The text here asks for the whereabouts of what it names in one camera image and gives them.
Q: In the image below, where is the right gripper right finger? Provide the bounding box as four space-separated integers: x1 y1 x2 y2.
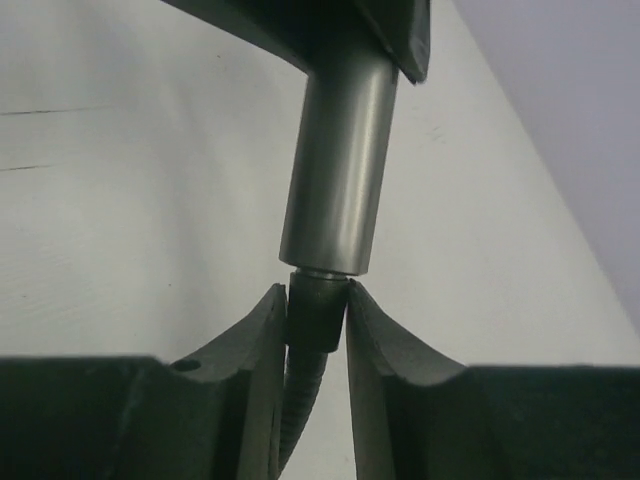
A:
346 282 639 479

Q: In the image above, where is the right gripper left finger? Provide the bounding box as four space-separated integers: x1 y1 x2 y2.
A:
1 284 286 479

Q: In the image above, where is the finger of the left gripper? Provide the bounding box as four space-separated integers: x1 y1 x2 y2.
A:
355 0 431 84

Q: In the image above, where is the dark grey shower hose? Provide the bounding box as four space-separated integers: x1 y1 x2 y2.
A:
277 269 347 474

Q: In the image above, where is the grey shower head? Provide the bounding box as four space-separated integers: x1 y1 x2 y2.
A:
171 1 399 276

